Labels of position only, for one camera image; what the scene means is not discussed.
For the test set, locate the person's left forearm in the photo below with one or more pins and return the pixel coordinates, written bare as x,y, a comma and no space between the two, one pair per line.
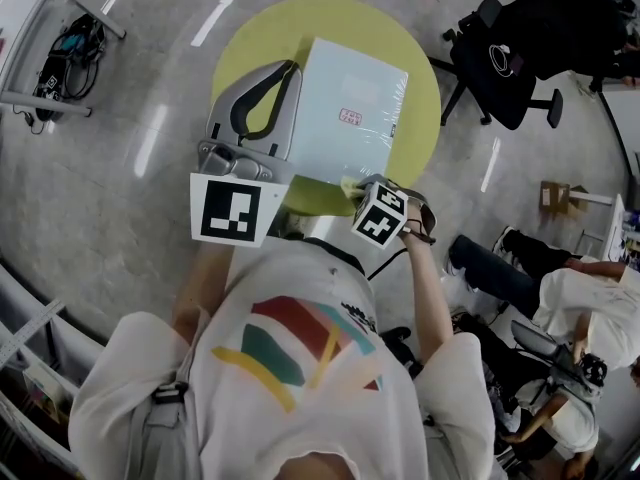
200,288

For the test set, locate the yellow cloth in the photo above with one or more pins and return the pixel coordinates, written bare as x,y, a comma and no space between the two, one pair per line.
352,188

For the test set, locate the white desk panel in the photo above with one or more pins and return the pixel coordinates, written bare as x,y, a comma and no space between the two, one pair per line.
625,138

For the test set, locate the white frame table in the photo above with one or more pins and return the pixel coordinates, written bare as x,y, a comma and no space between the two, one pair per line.
600,200

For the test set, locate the black office chair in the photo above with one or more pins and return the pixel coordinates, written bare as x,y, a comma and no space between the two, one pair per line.
500,88

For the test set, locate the dark purple phone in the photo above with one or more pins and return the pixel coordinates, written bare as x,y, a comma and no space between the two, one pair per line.
517,63

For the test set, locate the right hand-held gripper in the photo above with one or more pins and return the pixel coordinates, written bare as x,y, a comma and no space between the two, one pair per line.
380,215

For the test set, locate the person's white printed t-shirt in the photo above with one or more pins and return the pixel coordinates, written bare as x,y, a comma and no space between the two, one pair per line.
300,408

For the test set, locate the light blue package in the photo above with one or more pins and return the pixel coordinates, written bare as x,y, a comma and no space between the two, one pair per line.
340,98

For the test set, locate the brown cardboard box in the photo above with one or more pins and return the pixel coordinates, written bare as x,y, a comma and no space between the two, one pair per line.
555,198

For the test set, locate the person's right forearm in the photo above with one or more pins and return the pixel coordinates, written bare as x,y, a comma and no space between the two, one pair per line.
427,298

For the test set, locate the white table with grey legs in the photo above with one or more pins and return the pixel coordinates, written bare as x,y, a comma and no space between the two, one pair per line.
25,3

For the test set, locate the colourful box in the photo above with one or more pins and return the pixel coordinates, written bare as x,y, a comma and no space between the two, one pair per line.
45,390

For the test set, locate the person's left shoe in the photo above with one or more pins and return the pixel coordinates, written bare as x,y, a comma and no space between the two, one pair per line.
290,225

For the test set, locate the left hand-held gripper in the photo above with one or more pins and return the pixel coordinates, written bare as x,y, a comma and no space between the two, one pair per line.
230,208

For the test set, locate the person's right hand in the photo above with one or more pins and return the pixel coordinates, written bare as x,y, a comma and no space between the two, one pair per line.
420,220

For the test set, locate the white shelf unit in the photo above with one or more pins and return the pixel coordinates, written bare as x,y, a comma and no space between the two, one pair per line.
30,318

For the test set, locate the round yellow-green table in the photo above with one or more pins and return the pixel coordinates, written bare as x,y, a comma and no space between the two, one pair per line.
265,33

